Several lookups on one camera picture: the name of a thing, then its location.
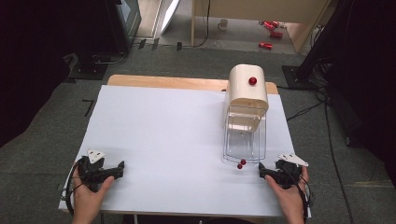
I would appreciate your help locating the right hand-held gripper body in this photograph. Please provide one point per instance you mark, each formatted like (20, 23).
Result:
(288, 172)

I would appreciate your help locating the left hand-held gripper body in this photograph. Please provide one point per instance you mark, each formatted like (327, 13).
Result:
(93, 169)

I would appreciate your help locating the person's right hand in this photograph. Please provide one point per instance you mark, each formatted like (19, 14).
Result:
(289, 199)

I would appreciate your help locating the person's left hand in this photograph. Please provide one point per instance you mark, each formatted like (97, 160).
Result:
(88, 199)

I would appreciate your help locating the small red ball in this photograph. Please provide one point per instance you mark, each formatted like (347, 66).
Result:
(239, 166)
(243, 161)

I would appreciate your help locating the clear plastic container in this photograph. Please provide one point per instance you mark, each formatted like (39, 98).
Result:
(244, 140)

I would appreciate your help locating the white paper sheet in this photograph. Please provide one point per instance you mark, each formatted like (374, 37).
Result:
(171, 140)

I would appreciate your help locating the black stand base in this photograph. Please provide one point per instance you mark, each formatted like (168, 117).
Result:
(299, 77)
(88, 71)

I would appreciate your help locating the wooden table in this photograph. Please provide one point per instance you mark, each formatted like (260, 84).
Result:
(171, 82)

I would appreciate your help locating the red can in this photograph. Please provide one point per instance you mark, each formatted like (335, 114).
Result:
(265, 45)
(276, 34)
(268, 25)

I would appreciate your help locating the black curtain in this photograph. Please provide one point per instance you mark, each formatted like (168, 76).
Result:
(37, 56)
(361, 74)

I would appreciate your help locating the dark cabinet with screen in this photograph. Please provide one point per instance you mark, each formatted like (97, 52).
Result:
(124, 21)

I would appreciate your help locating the white mug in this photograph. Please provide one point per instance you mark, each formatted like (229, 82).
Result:
(223, 24)

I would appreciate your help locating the white board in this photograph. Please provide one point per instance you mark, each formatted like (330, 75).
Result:
(169, 15)

